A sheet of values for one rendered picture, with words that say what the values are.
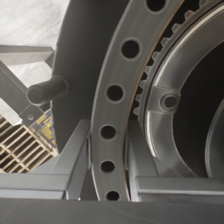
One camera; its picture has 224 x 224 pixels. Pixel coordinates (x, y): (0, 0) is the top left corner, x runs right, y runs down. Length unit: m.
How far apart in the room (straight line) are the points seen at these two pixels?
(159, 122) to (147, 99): 0.04
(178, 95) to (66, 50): 0.14
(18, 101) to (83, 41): 1.26
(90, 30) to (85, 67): 0.04
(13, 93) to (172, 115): 1.29
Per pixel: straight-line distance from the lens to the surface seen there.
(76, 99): 0.18
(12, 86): 1.40
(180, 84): 0.21
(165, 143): 0.24
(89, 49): 0.17
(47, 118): 3.23
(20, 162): 3.60
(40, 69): 2.77
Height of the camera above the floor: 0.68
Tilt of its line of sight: 13 degrees up
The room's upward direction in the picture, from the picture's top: 140 degrees clockwise
